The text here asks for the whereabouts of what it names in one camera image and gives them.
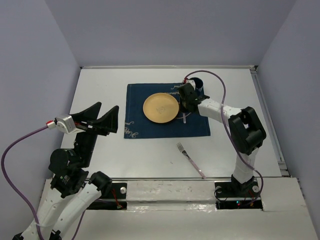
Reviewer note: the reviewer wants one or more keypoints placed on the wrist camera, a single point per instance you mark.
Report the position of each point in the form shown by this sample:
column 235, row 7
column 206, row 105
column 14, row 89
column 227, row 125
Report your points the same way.
column 192, row 81
column 64, row 123

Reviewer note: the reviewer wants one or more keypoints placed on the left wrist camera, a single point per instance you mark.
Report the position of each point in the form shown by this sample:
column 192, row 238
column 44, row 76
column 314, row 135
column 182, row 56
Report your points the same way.
column 64, row 123

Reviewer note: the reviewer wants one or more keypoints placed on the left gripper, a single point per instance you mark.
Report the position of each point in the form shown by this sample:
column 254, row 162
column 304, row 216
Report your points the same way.
column 107, row 122

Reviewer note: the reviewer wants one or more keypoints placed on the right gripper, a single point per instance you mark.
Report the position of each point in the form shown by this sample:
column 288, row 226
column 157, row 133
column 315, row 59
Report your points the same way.
column 182, row 107

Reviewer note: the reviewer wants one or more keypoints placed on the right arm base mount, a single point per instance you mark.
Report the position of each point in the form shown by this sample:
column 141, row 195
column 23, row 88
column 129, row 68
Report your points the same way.
column 228, row 199

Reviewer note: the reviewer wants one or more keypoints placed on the fork with pink handle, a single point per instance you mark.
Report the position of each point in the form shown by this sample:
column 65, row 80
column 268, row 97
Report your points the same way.
column 195, row 166

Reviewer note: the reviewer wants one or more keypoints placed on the dark blue mug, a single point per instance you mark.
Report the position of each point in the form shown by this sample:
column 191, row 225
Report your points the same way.
column 198, row 85

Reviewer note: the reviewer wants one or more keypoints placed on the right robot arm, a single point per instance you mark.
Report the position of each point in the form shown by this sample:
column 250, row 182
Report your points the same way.
column 243, row 128

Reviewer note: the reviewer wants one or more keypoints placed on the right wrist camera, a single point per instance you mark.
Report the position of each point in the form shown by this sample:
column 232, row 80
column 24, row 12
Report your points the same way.
column 192, row 81

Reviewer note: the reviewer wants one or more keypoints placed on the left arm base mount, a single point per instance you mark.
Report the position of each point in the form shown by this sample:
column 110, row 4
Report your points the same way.
column 114, row 200

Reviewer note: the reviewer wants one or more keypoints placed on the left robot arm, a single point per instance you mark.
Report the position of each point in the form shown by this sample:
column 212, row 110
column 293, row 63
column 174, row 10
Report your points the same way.
column 72, row 188

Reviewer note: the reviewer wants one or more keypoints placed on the blue cloth placemat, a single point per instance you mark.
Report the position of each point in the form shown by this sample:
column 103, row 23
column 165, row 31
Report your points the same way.
column 138, row 126

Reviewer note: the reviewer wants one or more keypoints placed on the yellow plate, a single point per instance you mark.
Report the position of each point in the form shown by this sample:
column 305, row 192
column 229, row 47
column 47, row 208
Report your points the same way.
column 161, row 108

